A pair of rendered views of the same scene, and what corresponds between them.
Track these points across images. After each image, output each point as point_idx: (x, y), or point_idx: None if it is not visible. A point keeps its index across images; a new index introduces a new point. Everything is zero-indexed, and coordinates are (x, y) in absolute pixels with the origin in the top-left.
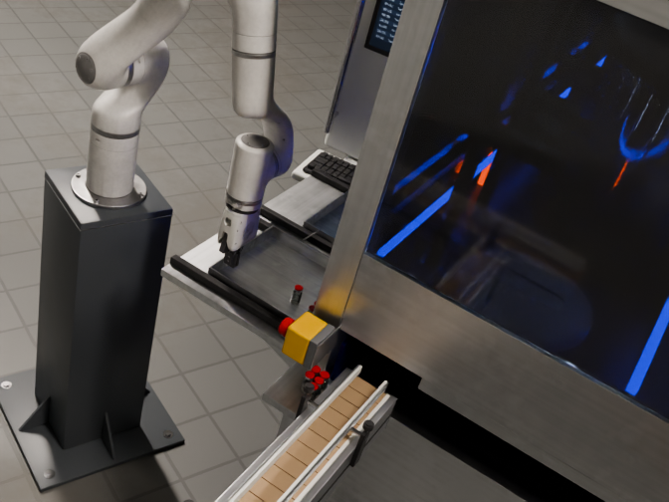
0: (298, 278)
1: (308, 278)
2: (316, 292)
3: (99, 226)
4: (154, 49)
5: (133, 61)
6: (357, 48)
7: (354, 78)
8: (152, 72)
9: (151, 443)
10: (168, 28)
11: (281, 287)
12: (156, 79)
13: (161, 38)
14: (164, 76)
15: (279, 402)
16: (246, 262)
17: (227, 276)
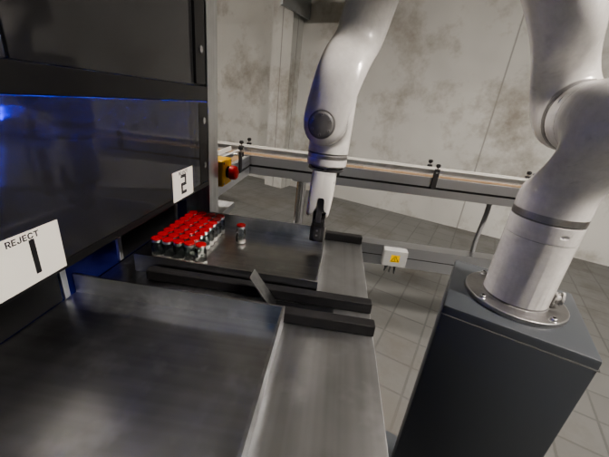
0: (249, 261)
1: (238, 264)
2: (223, 255)
3: (451, 271)
4: (589, 88)
5: (530, 83)
6: None
7: None
8: (561, 122)
9: None
10: (524, 13)
11: (260, 249)
12: (561, 137)
13: (529, 36)
14: (570, 136)
15: (222, 200)
16: (309, 259)
17: (312, 244)
